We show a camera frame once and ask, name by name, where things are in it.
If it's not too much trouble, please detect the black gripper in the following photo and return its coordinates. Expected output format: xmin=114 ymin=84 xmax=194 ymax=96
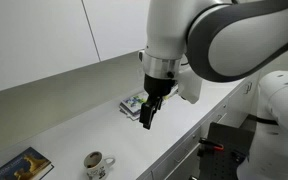
xmin=139 ymin=75 xmax=175 ymax=129

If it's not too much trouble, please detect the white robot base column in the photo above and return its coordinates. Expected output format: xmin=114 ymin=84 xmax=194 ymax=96
xmin=236 ymin=71 xmax=288 ymax=180

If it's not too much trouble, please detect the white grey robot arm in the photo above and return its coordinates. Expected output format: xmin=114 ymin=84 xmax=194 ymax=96
xmin=139 ymin=0 xmax=288 ymax=129

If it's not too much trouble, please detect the white printed mug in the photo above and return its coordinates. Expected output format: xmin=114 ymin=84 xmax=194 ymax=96
xmin=84 ymin=151 xmax=116 ymax=180

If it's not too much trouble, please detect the black red clamp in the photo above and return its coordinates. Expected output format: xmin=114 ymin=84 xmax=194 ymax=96
xmin=197 ymin=137 xmax=224 ymax=157

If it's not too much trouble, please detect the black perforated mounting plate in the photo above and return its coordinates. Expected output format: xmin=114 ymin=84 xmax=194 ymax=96
xmin=199 ymin=123 xmax=254 ymax=180

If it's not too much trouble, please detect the blue yellow book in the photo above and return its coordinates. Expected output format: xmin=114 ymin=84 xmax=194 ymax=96
xmin=0 ymin=147 xmax=54 ymax=180

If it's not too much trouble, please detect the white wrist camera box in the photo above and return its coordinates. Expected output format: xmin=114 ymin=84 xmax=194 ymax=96
xmin=177 ymin=68 xmax=202 ymax=104

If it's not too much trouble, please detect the silver drawer handle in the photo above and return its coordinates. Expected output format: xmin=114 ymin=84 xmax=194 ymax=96
xmin=244 ymin=81 xmax=253 ymax=94

